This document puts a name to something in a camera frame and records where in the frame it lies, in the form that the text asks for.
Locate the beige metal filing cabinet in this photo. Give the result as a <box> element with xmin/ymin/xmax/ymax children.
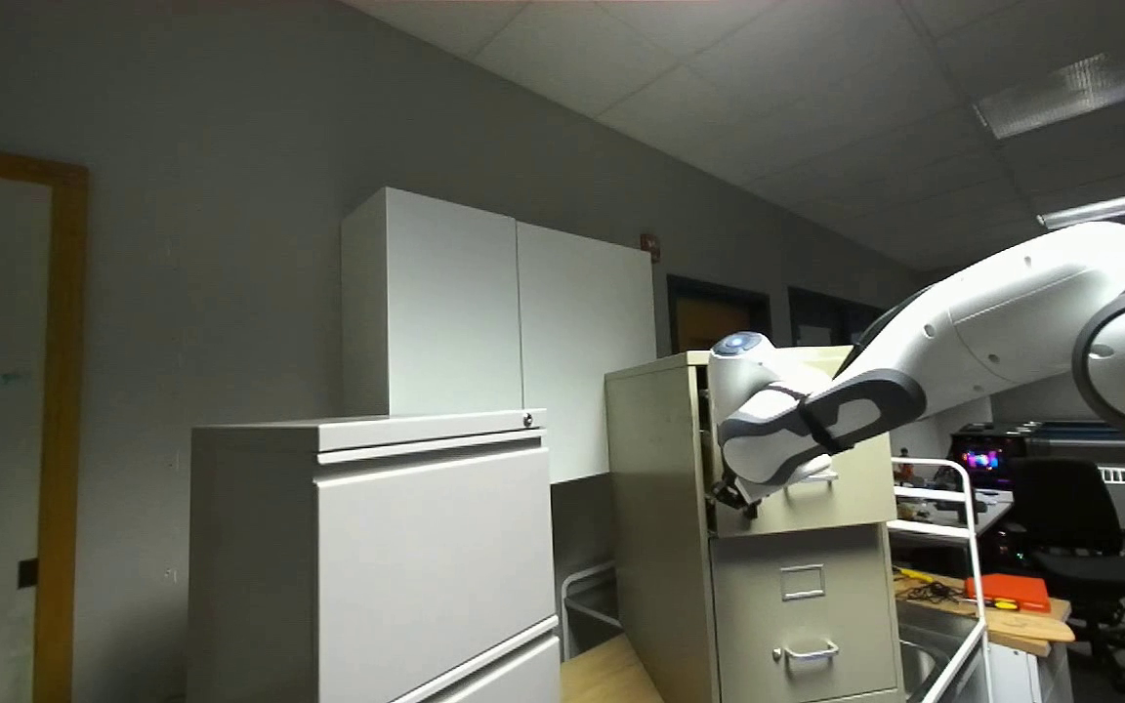
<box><xmin>602</xmin><ymin>343</ymin><xmax>907</xmax><ymax>703</ymax></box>

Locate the narrow ceiling light strip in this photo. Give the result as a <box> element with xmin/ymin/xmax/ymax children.
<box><xmin>1030</xmin><ymin>178</ymin><xmax>1125</xmax><ymax>235</ymax></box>

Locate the white metal tube cart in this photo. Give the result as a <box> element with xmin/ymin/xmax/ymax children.
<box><xmin>887</xmin><ymin>454</ymin><xmax>998</xmax><ymax>703</ymax></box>

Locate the large ceiling light panel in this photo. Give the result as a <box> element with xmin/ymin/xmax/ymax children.
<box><xmin>974</xmin><ymin>21</ymin><xmax>1125</xmax><ymax>144</ymax></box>

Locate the dark wooden door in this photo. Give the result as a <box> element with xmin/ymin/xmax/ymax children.
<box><xmin>664</xmin><ymin>272</ymin><xmax>773</xmax><ymax>356</ymax></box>

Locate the dark window frame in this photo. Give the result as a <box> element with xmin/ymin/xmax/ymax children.
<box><xmin>786</xmin><ymin>284</ymin><xmax>883</xmax><ymax>351</ymax></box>

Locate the orange tool case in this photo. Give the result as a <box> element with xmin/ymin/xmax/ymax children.
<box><xmin>965</xmin><ymin>569</ymin><xmax>1058</xmax><ymax>616</ymax></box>

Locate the grey lateral file cabinet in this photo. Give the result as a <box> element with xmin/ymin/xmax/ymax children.
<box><xmin>183</xmin><ymin>407</ymin><xmax>566</xmax><ymax>703</ymax></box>

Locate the black office chair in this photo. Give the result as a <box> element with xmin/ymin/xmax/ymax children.
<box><xmin>1020</xmin><ymin>458</ymin><xmax>1125</xmax><ymax>695</ymax></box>

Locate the wooden workbench top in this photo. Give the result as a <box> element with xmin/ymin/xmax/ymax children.
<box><xmin>891</xmin><ymin>569</ymin><xmax>1079</xmax><ymax>661</ymax></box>

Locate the lit computer monitor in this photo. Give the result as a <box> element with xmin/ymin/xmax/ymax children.
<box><xmin>955</xmin><ymin>438</ymin><xmax>1011</xmax><ymax>481</ymax></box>

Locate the beige filing cabinet drawer with handle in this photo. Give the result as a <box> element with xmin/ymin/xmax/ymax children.
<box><xmin>705</xmin><ymin>356</ymin><xmax>903</xmax><ymax>540</ymax></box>

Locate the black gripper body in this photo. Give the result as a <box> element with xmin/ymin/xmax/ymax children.
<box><xmin>711</xmin><ymin>475</ymin><xmax>765</xmax><ymax>531</ymax></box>

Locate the tall white two-door cabinet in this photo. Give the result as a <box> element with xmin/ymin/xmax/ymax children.
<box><xmin>339</xmin><ymin>182</ymin><xmax>661</xmax><ymax>489</ymax></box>

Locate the beige drawer with label holder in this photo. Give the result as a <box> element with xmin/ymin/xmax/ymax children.
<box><xmin>707</xmin><ymin>518</ymin><xmax>907</xmax><ymax>703</ymax></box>

